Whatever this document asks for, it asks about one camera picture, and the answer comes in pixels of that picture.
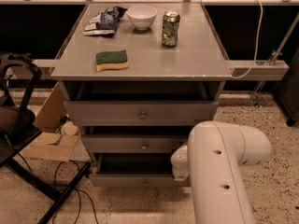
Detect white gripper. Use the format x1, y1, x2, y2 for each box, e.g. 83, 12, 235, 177
171, 145, 190, 181

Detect grey bottom drawer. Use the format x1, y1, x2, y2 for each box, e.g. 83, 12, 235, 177
90, 153, 190, 187

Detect grey drawer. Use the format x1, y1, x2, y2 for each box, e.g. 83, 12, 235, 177
90, 153, 190, 187
64, 101, 219, 126
81, 135, 187, 153

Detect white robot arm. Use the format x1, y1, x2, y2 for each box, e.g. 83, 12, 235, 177
171, 121, 271, 224

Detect grey middle drawer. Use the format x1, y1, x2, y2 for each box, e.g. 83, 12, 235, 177
81, 135, 187, 153

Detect grey drawer cabinet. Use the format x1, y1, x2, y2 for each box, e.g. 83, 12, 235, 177
50, 2, 232, 176

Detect grey top drawer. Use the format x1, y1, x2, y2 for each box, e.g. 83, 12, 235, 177
64, 101, 219, 126

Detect white roll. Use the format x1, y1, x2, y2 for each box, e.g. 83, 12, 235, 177
61, 121, 78, 135

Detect green yellow sponge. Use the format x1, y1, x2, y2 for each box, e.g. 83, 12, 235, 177
95, 49, 129, 72

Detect cardboard box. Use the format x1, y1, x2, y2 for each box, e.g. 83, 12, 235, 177
22, 84, 79, 161

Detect green soda can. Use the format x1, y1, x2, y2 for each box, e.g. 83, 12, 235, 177
162, 9, 180, 47

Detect metal diagonal rod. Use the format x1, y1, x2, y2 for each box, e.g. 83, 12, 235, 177
250, 12, 299, 107

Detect white bowl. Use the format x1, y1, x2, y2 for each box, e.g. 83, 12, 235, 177
127, 6, 157, 31

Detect blue chip bag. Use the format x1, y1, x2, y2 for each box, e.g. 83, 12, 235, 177
83, 6, 127, 36

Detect black chair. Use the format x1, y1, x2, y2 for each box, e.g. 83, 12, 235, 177
0, 52, 91, 224

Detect black floor cable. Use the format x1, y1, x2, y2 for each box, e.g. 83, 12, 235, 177
51, 160, 99, 224

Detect white cable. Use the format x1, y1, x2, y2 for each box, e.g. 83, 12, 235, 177
230, 0, 263, 80

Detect grey metal rail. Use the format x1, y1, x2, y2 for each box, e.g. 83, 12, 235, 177
228, 60, 289, 81

